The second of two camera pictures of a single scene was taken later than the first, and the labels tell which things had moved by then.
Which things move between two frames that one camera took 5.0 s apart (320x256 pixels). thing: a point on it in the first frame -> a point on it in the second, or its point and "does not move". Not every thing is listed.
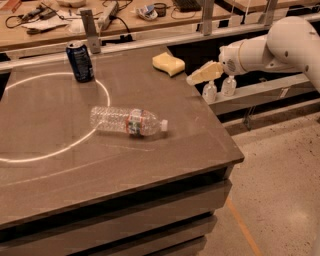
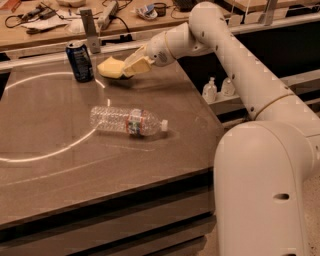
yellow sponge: x=168 y=64 -> x=111 y=67
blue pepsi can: x=81 y=62 does not move
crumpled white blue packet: x=148 y=12 does not move
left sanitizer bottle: x=209 y=92 does not move
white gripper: x=228 y=60 -> x=159 y=50
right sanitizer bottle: x=229 y=86 does not move
